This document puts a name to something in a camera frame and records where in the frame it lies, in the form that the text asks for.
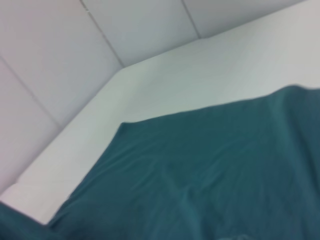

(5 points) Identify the teal blue t-shirt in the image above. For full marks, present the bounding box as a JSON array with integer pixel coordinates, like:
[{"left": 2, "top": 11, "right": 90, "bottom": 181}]
[{"left": 0, "top": 84, "right": 320, "bottom": 240}]

